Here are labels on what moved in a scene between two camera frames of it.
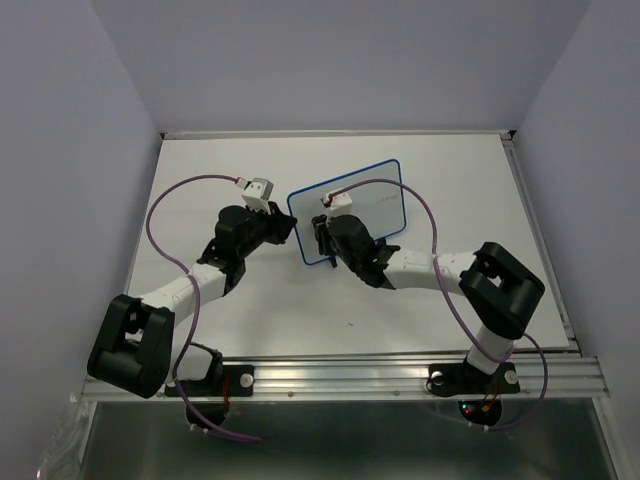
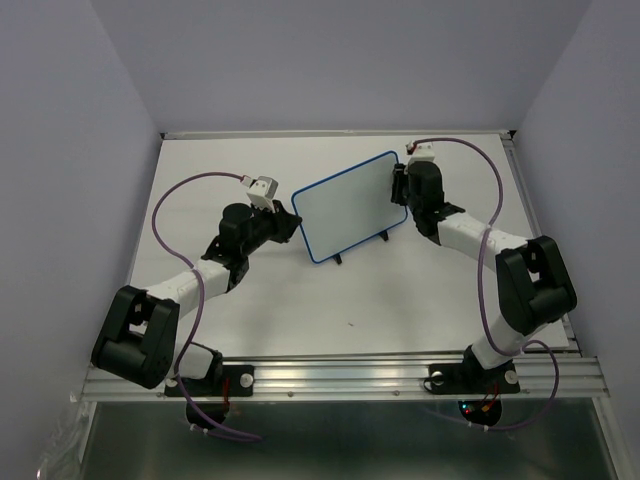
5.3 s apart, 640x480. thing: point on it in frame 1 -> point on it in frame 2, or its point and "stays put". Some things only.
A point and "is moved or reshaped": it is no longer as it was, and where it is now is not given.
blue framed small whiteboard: [380, 205] is moved or reshaped
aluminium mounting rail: [572, 376] stays put
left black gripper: [280, 225] stays put
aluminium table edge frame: [343, 134] stays put
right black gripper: [322, 232] -> [397, 196]
